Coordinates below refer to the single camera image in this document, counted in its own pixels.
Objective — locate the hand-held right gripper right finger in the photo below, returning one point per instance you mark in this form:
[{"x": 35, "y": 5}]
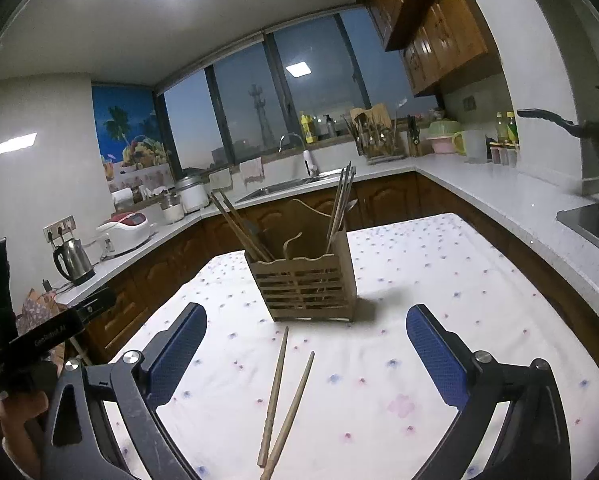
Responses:
[{"x": 434, "y": 355}]

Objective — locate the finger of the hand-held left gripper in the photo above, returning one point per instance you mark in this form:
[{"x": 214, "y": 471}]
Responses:
[{"x": 97, "y": 304}]

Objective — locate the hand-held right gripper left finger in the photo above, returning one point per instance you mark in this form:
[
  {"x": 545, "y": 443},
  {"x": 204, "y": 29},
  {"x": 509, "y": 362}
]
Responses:
[{"x": 179, "y": 355}]

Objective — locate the wooden chopstick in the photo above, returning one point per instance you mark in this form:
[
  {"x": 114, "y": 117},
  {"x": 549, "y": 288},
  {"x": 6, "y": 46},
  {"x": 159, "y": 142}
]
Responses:
[
  {"x": 292, "y": 410},
  {"x": 244, "y": 225},
  {"x": 234, "y": 227},
  {"x": 274, "y": 395},
  {"x": 253, "y": 234}
]

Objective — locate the wooden utensil holder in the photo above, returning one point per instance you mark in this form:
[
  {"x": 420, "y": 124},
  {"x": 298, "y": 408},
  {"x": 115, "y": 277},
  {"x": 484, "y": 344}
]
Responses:
[{"x": 304, "y": 285}]

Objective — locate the metal chopstick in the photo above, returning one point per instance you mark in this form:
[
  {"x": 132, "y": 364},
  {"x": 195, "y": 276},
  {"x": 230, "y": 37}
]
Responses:
[
  {"x": 335, "y": 207},
  {"x": 349, "y": 190},
  {"x": 345, "y": 195},
  {"x": 340, "y": 200}
]

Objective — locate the dish rack with utensils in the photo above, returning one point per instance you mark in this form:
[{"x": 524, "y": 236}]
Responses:
[{"x": 377, "y": 132}]

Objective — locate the person's left hand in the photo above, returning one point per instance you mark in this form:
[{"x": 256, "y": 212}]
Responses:
[{"x": 22, "y": 417}]

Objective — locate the patterned bag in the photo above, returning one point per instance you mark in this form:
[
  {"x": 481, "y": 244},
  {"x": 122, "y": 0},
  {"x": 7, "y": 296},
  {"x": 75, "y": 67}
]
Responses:
[{"x": 34, "y": 307}]

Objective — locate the steel electric kettle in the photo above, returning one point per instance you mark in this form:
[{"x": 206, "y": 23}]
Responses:
[{"x": 74, "y": 260}]

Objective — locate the white and red rice cooker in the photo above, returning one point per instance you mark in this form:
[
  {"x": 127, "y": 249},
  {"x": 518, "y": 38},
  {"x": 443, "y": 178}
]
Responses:
[{"x": 127, "y": 232}]

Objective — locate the white dotted tablecloth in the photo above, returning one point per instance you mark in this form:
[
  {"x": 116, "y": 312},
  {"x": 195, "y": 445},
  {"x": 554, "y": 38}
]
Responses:
[{"x": 379, "y": 285}]

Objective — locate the glass jar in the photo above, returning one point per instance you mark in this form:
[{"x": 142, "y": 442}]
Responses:
[{"x": 172, "y": 207}]

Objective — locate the white lidded pot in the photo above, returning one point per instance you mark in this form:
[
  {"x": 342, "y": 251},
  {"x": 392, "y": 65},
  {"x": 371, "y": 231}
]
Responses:
[{"x": 192, "y": 195}]

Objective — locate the wooden base cabinets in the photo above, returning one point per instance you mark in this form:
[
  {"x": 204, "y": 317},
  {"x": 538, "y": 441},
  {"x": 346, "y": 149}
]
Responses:
[{"x": 394, "y": 200}]

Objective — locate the metal spoon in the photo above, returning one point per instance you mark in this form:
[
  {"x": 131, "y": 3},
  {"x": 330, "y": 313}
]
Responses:
[{"x": 352, "y": 206}]

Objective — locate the white dish cloth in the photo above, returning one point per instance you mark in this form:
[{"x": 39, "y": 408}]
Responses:
[{"x": 221, "y": 177}]

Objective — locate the steel kitchen sink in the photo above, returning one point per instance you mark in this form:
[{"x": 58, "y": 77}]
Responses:
[{"x": 284, "y": 187}]

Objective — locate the pink dish cloth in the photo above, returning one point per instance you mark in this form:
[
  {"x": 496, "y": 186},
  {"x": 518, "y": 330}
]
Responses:
[{"x": 252, "y": 170}]

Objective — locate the steel gas stove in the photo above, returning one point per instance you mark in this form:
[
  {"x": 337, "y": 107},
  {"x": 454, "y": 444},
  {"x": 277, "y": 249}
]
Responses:
[{"x": 589, "y": 220}]

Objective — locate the spice jar set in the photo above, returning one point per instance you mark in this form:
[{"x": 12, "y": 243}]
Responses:
[{"x": 504, "y": 155}]

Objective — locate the knife block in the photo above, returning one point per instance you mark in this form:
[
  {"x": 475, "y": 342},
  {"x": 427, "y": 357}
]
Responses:
[{"x": 413, "y": 140}]

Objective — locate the pink and green basket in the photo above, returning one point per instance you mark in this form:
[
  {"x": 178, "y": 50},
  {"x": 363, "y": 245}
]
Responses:
[{"x": 442, "y": 137}]

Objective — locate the condiment bottle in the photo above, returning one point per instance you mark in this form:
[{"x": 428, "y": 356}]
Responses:
[
  {"x": 512, "y": 127},
  {"x": 502, "y": 127}
]

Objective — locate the chrome faucet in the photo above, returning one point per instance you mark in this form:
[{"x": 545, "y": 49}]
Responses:
[{"x": 292, "y": 136}]

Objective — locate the dark spray bottle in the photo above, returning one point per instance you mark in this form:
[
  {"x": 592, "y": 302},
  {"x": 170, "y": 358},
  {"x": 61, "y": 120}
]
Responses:
[{"x": 329, "y": 125}]

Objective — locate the yellow detergent bottle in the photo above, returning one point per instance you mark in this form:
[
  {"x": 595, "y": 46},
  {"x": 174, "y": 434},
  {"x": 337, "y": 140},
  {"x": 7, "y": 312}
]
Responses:
[{"x": 307, "y": 129}]

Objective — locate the black wok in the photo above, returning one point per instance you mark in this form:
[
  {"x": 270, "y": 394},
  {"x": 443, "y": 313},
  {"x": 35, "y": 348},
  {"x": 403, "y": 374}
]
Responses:
[{"x": 594, "y": 135}]

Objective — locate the kitchen window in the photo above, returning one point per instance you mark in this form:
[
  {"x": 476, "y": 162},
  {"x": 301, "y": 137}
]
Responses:
[{"x": 279, "y": 90}]

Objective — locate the wall socket strip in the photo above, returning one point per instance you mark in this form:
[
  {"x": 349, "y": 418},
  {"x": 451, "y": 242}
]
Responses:
[{"x": 58, "y": 227}]

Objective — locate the tropical wall poster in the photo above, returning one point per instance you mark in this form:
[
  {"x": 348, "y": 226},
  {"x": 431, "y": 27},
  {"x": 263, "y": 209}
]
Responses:
[{"x": 129, "y": 140}]

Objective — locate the wall outlet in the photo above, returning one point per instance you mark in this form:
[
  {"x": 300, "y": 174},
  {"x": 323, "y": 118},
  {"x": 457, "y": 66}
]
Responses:
[{"x": 469, "y": 103}]

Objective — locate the low wooden wall cabinet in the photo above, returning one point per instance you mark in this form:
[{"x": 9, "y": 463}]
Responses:
[{"x": 444, "y": 45}]

